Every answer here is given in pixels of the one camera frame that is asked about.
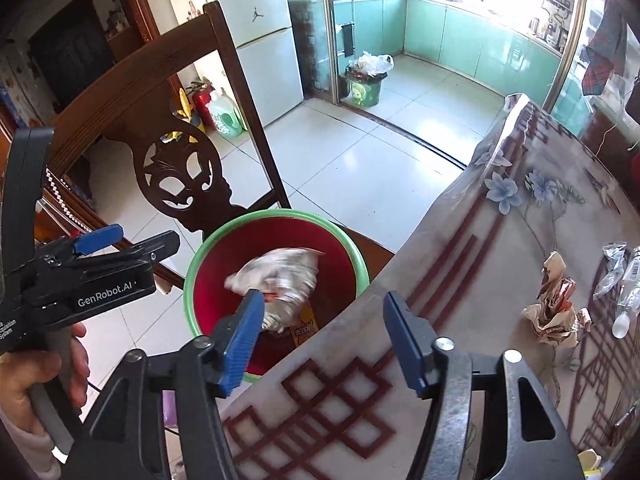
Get plaid hanging cloth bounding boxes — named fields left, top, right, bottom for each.
left=582, top=5, right=629, bottom=97

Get dark entrance door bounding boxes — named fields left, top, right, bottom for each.
left=27, top=0, right=118, bottom=113

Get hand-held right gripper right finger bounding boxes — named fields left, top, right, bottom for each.
left=382, top=291, right=586, bottom=480

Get white paper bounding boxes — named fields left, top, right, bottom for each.
left=225, top=247, right=326, bottom=333

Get green kitchen waste bin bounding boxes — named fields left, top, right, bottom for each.
left=345, top=71, right=388, bottom=107

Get person's left hand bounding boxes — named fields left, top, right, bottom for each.
left=0, top=322, right=90, bottom=433

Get clear plastic wrappers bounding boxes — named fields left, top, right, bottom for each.
left=612, top=246, right=640, bottom=339

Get tan wrapper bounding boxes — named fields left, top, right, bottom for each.
left=522, top=251, right=593, bottom=349

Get yellow plastic toy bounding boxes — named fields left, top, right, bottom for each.
left=172, top=87, right=206, bottom=142

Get red fire extinguisher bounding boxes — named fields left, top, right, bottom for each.
left=187, top=80, right=217, bottom=133

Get carved dark wooden chair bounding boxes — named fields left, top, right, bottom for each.
left=42, top=1, right=396, bottom=291

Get green detergent bottle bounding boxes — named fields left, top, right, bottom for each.
left=207, top=89, right=246, bottom=140

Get clear plastic wrapper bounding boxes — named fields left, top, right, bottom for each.
left=592, top=242, right=629, bottom=302

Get yellow snack packet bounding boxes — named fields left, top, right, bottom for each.
left=292, top=305, right=321, bottom=347

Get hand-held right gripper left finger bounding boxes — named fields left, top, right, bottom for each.
left=60, top=289, right=266, bottom=480

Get red basin with green rim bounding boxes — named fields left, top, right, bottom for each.
left=183, top=209, right=371, bottom=386

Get frosted glass sliding door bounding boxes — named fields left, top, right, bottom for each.
left=544, top=0, right=608, bottom=133
left=280, top=0, right=342, bottom=107

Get person's left forearm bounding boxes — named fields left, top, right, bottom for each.
left=0, top=407, right=57, bottom=462

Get white refrigerator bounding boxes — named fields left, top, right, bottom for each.
left=192, top=0, right=306, bottom=128

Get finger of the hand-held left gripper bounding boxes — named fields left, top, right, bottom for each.
left=70, top=224, right=125, bottom=257
left=107, top=230, right=182, bottom=267

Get teal kitchen base cabinets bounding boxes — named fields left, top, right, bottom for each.
left=332, top=0, right=563, bottom=92

